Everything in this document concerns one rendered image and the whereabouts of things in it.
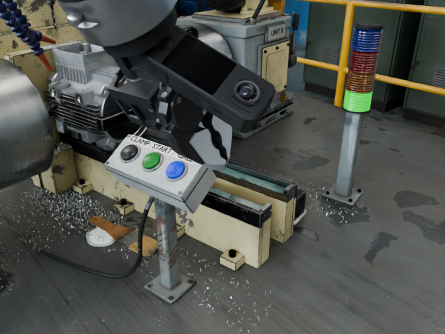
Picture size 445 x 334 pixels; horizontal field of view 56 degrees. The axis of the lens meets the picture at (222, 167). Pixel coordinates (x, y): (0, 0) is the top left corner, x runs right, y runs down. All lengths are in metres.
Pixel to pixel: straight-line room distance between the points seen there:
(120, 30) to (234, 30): 0.99
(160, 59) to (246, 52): 0.95
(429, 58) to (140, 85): 3.65
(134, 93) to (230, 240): 0.51
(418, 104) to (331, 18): 1.17
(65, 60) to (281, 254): 0.67
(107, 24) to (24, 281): 0.65
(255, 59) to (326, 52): 3.13
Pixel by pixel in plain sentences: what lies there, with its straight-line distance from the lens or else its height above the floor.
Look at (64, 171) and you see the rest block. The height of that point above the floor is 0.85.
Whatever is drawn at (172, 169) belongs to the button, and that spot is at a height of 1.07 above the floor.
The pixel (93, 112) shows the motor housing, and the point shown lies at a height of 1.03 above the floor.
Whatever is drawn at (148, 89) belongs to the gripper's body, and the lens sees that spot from 0.41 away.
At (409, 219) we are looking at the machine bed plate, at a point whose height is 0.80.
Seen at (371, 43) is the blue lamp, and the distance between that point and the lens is 0.97.
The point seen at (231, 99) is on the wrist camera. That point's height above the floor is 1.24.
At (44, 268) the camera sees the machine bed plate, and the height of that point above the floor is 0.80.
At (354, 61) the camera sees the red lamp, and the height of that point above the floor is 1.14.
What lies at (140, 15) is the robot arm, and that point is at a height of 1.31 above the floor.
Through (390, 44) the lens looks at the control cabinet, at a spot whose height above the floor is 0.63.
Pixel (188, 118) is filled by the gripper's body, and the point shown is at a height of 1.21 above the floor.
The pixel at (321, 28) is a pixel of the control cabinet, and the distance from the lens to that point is 4.50.
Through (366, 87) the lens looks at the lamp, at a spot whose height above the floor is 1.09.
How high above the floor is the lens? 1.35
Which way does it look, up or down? 27 degrees down
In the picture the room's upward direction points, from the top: straight up
